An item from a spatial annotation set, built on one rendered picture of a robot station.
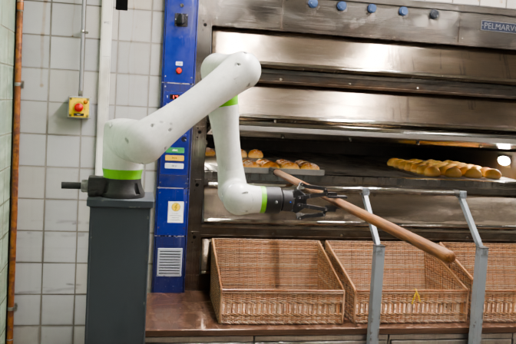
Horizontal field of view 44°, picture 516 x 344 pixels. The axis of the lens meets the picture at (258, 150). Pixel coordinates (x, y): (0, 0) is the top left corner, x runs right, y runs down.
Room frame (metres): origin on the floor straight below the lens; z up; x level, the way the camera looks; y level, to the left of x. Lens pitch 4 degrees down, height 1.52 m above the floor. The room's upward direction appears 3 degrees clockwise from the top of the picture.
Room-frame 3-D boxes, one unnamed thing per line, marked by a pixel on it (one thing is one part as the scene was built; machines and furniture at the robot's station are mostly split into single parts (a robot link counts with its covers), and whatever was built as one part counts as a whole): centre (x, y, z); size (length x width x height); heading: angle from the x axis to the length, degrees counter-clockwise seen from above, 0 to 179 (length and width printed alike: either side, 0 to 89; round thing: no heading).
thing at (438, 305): (3.06, -0.68, 0.72); 0.56 x 0.49 x 0.28; 102
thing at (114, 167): (2.05, 0.43, 1.36); 0.16 x 0.13 x 0.19; 32
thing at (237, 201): (2.17, 0.04, 1.20); 0.14 x 0.13 x 0.11; 102
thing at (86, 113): (2.99, 0.84, 1.46); 0.10 x 0.07 x 0.10; 101
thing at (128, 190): (2.05, 0.49, 1.23); 0.26 x 0.15 x 0.06; 101
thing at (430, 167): (3.86, -1.11, 1.21); 0.61 x 0.48 x 0.06; 11
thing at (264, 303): (2.95, -0.11, 0.72); 0.56 x 0.49 x 0.28; 100
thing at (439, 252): (2.29, -0.28, 1.20); 1.71 x 0.03 x 0.03; 12
